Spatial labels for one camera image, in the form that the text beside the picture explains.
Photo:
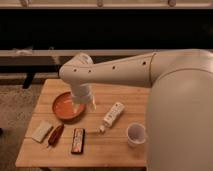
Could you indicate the white ceramic cup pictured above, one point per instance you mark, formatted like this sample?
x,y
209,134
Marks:
x,y
136,134

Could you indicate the red sausage snack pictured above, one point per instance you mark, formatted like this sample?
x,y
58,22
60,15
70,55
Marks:
x,y
55,136

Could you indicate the orange bowl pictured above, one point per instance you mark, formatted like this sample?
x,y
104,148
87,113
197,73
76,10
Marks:
x,y
64,109

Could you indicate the grey metal rail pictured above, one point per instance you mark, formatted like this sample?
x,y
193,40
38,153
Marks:
x,y
53,57

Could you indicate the white sponge block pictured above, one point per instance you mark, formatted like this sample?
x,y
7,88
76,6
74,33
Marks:
x,y
41,131

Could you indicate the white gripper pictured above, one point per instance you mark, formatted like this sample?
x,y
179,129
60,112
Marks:
x,y
82,94

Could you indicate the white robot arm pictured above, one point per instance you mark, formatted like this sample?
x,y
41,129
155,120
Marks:
x,y
179,113

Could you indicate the wooden table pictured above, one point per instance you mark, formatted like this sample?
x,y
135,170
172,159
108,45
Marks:
x,y
100,150

